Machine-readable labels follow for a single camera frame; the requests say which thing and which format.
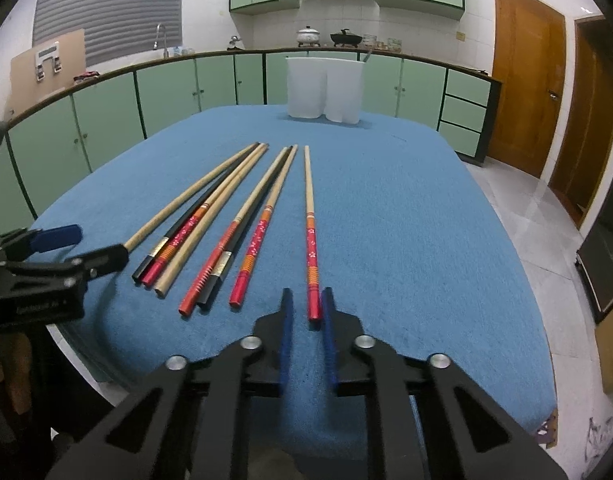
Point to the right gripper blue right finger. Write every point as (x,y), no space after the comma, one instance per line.
(328,329)

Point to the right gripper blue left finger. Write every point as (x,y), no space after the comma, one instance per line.
(287,309)

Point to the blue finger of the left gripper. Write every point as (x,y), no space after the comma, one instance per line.
(55,238)
(101,262)

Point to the black chopstick gold band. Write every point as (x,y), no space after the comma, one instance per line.
(159,242)
(216,278)

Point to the bamboo chopstick red floral handle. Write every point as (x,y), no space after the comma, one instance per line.
(236,298)

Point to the plain thick bamboo chopstick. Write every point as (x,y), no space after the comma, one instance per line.
(214,206)

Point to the bamboo chopstick red ribbed handle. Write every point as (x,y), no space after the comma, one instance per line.
(192,295)

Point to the white double utensil holder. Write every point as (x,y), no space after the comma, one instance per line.
(325,87)

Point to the green lower kitchen cabinets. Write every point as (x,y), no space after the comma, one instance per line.
(55,144)

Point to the person's left hand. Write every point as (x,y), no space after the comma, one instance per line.
(15,364)

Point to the cardboard panel with brackets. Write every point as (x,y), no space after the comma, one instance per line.
(44,70)

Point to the sink faucet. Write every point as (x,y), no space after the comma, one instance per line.
(161,40)

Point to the window roller blind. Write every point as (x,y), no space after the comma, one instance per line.
(113,28)

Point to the white cooking pot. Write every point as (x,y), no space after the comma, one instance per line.
(308,37)

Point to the black wok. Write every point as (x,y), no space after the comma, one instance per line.
(345,38)

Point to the black glass cabinet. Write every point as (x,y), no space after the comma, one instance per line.
(595,261)

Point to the wooden door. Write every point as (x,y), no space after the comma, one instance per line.
(589,130)
(530,63)

